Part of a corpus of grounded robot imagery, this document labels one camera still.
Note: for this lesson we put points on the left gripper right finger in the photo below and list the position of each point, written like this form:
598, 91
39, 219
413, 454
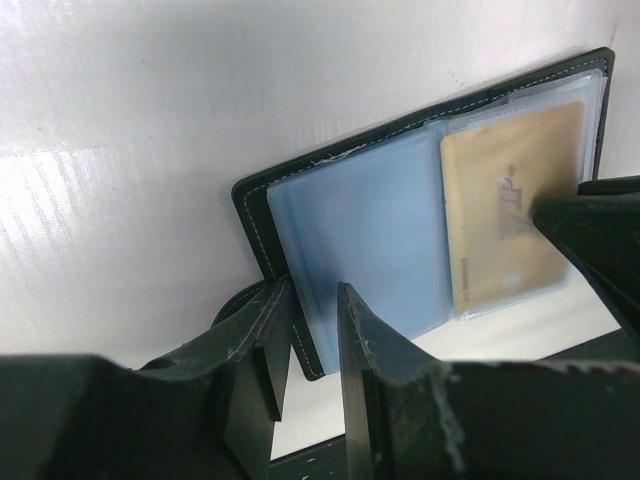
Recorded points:
409, 415

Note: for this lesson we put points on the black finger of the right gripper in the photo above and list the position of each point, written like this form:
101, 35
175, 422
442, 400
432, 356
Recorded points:
597, 230

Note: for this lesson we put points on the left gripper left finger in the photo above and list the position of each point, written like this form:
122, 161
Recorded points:
206, 410

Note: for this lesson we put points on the black leather card holder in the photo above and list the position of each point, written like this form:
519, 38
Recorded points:
370, 210

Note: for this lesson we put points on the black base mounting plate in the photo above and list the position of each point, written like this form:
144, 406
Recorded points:
325, 460

